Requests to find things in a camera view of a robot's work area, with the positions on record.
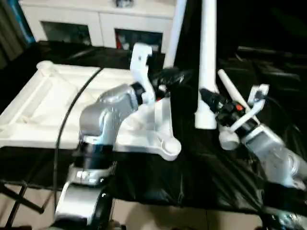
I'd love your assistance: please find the white plastic table top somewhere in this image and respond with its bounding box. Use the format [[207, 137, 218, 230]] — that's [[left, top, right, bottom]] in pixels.
[[0, 60, 182, 162]]

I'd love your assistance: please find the black folding stand frame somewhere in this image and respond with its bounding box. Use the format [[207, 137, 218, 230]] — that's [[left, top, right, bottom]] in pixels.
[[0, 178, 50, 230]]

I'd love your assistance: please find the black table mat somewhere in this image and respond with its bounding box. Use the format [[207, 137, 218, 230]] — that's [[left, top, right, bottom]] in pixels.
[[0, 40, 307, 214]]

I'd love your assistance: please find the grey curtain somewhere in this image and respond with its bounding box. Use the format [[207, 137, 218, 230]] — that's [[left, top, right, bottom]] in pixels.
[[0, 0, 34, 68]]

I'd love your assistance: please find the white glass-door cabinet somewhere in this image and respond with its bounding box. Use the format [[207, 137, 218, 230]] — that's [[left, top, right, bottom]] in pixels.
[[18, 0, 175, 53]]

